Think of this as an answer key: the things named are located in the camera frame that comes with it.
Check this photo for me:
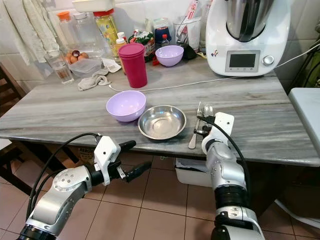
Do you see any steel spoon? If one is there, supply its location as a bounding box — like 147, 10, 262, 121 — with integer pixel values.
202, 104, 214, 118

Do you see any steel fork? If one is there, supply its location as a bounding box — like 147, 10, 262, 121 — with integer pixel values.
188, 102, 203, 150

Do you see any printed paper bag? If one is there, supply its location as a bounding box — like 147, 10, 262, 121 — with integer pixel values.
75, 146, 99, 164

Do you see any large lilac plastic bowl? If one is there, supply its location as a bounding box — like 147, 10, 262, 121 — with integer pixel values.
106, 90, 147, 123

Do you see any shallow stainless steel bowl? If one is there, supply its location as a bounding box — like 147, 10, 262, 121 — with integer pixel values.
138, 105, 187, 141

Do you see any white plastic bin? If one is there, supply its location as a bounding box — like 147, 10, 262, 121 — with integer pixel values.
174, 157, 214, 188

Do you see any small black object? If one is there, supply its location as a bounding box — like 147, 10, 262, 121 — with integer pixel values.
181, 44, 198, 61

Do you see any small lilac plastic bowl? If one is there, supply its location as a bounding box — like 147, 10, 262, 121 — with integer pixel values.
155, 45, 185, 68

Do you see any crumpled grey cloth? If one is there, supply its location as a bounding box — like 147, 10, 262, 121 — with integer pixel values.
78, 70, 111, 92

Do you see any white kitchen cooking machine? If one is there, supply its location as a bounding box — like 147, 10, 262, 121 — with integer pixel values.
205, 0, 292, 77

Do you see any magenta plastic cup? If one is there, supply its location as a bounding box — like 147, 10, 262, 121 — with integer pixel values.
118, 42, 148, 89

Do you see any white paper napkin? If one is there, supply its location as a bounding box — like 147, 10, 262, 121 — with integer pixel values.
101, 58, 123, 74

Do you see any clear plastic pitcher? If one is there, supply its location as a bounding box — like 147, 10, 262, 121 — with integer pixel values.
174, 16, 203, 51

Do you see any clear plastic food container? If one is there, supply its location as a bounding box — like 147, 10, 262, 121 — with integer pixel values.
69, 58, 103, 79

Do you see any small orange sauce bottle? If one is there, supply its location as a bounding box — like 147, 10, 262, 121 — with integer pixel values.
114, 38, 128, 75

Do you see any white side table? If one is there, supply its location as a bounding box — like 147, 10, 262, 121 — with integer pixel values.
288, 87, 320, 153

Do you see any clear jar with dark contents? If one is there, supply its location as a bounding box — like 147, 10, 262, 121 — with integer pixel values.
152, 18, 173, 48

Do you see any clear drinking glass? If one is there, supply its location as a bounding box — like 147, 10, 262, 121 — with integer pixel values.
51, 52, 75, 85

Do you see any green red snack packet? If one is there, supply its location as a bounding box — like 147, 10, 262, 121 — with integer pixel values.
128, 30, 156, 56

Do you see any red white packet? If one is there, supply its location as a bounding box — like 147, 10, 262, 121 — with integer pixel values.
182, 0, 204, 36

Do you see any red capped oil bottle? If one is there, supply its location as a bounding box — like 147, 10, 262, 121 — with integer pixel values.
94, 9, 121, 57

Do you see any large clear plastic bottle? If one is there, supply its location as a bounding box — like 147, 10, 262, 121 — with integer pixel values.
72, 12, 103, 58

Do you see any white floor pipe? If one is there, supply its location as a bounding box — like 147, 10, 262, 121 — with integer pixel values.
275, 199, 320, 231

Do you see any orange capped clear bottle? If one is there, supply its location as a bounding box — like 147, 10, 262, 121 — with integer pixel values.
56, 11, 76, 51

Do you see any white hanging towel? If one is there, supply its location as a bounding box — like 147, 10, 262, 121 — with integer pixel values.
2, 0, 46, 65

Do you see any white plastic box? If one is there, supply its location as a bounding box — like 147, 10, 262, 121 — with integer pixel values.
71, 0, 116, 13

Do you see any beige patterned hanging towel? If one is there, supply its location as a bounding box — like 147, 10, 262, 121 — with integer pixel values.
25, 0, 61, 58

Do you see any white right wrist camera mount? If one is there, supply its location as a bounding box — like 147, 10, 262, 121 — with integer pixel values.
205, 112, 235, 146

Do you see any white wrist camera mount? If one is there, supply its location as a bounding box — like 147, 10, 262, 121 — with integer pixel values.
94, 135, 122, 187
205, 112, 235, 146

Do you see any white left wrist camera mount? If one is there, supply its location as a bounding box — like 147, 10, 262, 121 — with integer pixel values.
94, 135, 122, 187

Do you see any white power cable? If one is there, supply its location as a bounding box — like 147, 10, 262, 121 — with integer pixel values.
109, 40, 320, 93

